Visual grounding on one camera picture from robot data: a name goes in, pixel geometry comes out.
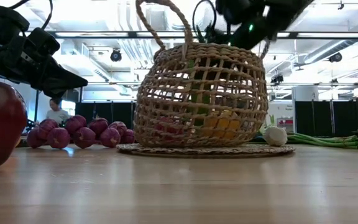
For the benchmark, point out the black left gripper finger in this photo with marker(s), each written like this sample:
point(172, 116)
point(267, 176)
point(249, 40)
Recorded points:
point(64, 79)
point(57, 94)

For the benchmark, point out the dark green leafy vegetable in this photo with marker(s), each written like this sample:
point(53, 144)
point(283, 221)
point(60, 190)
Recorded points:
point(201, 99)

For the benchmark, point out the yellow bell pepper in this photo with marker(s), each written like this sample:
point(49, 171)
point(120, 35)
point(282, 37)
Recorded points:
point(222, 124)

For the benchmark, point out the purple grape bunch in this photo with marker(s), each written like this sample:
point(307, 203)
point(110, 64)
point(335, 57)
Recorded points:
point(166, 128)

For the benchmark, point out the leek with white stem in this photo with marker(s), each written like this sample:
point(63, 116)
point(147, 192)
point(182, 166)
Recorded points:
point(275, 136)

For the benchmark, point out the green onion bunch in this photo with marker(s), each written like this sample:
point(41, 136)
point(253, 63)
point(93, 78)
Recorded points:
point(322, 141)

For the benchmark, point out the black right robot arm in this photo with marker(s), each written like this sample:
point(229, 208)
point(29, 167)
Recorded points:
point(278, 18)

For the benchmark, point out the person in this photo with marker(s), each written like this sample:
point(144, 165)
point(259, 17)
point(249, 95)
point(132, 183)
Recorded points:
point(57, 115)

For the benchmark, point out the braided red onion bunch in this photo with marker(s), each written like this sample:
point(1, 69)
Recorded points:
point(84, 137)

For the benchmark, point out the black room divider panel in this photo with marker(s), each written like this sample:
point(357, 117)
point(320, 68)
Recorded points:
point(337, 118)
point(104, 115)

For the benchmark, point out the black ceiling spotlight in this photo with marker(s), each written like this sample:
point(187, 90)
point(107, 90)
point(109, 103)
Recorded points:
point(335, 57)
point(277, 78)
point(116, 55)

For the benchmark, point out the black overhead rig beam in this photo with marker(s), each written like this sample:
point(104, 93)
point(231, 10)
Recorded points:
point(104, 34)

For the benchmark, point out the red storage shelf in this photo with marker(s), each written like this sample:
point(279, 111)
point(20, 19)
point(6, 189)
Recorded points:
point(286, 122)

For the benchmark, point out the round woven placemat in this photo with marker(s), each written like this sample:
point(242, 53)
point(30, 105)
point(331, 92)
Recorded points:
point(204, 151)

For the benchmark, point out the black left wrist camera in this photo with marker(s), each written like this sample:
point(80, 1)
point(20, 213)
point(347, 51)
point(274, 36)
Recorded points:
point(43, 42)

